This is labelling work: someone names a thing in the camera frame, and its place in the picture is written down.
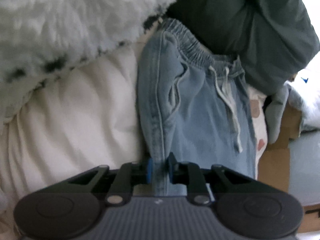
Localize dark grey-green garment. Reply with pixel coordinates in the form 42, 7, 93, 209
143, 0, 320, 144

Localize cream patterned bed sheet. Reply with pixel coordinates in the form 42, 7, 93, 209
1, 26, 267, 239

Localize white crumpled plastic bag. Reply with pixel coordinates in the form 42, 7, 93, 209
288, 81, 319, 133

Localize grey translucent plastic bin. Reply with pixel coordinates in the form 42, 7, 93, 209
289, 131, 319, 206

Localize brown cardboard box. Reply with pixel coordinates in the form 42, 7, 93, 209
258, 105, 319, 235

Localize light blue denim jeans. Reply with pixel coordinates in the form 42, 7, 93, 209
137, 18, 256, 196

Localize white fluffy fleece garment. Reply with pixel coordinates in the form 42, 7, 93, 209
1, 0, 177, 124

